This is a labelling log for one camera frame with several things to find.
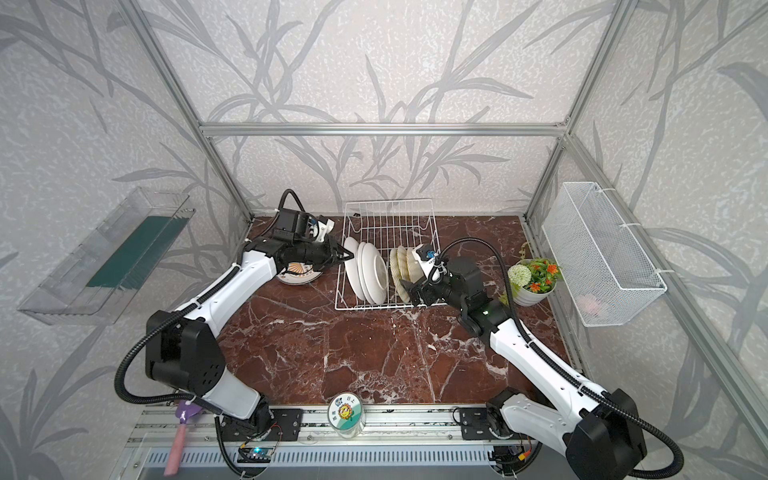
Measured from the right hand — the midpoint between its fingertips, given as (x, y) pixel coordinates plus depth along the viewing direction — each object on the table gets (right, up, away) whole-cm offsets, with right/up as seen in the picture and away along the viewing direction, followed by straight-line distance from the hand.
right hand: (415, 267), depth 77 cm
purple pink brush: (-58, -36, -3) cm, 69 cm away
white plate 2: (-11, -3, +10) cm, 15 cm away
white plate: (-16, -2, +5) cm, 17 cm away
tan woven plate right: (0, -1, +12) cm, 12 cm away
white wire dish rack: (-11, +9, +35) cm, 38 cm away
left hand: (-17, +3, +4) cm, 18 cm away
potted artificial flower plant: (+33, -4, +7) cm, 34 cm away
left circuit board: (-39, -45, -6) cm, 60 cm away
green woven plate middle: (-4, +2, +12) cm, 13 cm away
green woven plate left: (-4, -8, +10) cm, 13 cm away
